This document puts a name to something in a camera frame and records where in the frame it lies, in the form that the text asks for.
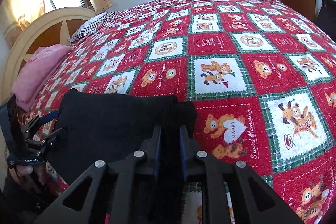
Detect black pants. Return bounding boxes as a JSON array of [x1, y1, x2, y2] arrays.
[[47, 88, 198, 224]]

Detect red patchwork bedspread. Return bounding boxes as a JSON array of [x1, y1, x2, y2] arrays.
[[21, 0, 335, 223]]

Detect striped pillow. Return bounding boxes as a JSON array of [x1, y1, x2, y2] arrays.
[[68, 11, 117, 43]]

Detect cream wooden headboard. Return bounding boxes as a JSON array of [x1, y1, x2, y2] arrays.
[[1, 7, 96, 100]]

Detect left yellow curtain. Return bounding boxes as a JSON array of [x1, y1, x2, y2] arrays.
[[1, 0, 45, 47]]

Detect black folding chair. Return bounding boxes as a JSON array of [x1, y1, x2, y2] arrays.
[[315, 0, 336, 42]]

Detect pink folded blanket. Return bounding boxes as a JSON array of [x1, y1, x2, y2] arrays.
[[11, 44, 70, 111]]

